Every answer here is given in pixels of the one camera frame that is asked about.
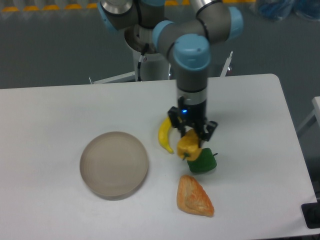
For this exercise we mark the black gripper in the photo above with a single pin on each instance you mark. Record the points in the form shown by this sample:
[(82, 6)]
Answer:
[(192, 115)]

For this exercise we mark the yellow bell pepper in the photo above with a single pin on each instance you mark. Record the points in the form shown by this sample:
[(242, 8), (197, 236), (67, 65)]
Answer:
[(188, 146)]

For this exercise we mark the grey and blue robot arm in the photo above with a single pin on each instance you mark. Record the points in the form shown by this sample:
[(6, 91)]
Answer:
[(185, 46)]

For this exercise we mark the green bell pepper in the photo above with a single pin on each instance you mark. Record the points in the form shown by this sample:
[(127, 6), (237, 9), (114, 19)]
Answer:
[(204, 163)]

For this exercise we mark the beige round plate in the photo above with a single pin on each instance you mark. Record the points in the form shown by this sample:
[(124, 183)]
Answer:
[(114, 165)]

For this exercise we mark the yellow banana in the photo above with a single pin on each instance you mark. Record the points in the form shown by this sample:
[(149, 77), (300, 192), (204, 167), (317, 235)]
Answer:
[(163, 135)]

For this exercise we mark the triangular golden pastry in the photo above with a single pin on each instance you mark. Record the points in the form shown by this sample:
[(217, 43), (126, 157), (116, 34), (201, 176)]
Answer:
[(192, 199)]

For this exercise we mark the white furniture at right edge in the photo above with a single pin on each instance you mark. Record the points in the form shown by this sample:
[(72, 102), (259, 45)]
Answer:
[(312, 118)]

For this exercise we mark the blue plastic bag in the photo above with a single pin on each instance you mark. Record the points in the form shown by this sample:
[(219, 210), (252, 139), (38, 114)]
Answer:
[(277, 10)]

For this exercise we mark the black device at table edge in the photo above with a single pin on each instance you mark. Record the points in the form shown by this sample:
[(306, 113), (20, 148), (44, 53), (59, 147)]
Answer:
[(311, 214)]

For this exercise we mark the white metal frame right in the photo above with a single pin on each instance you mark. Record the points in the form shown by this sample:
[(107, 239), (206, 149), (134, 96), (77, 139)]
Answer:
[(227, 66)]

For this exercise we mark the white metal frame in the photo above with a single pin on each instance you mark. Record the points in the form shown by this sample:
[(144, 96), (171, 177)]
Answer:
[(122, 78), (227, 66)]

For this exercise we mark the white metal frame left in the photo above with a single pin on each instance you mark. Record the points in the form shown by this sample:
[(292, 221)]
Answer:
[(122, 78)]

